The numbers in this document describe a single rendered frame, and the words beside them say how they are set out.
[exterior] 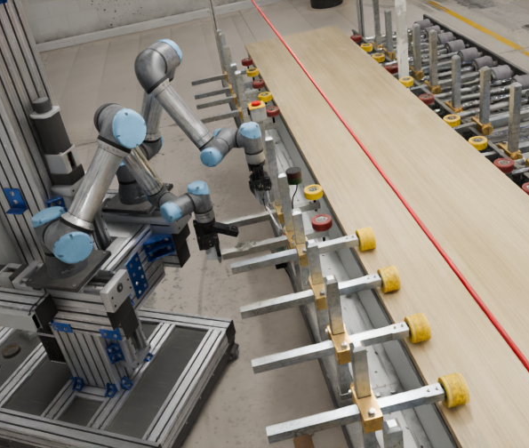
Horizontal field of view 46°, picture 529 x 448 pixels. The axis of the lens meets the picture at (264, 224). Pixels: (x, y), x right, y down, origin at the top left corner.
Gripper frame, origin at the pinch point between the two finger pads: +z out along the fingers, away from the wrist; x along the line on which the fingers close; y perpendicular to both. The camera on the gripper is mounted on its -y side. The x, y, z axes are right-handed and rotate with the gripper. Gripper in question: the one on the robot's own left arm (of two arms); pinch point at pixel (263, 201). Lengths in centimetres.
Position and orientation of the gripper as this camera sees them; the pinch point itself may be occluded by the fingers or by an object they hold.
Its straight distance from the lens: 258.5
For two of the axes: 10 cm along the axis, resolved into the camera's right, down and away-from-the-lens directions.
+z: 1.6, 8.4, 5.2
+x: 9.7, -2.3, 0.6
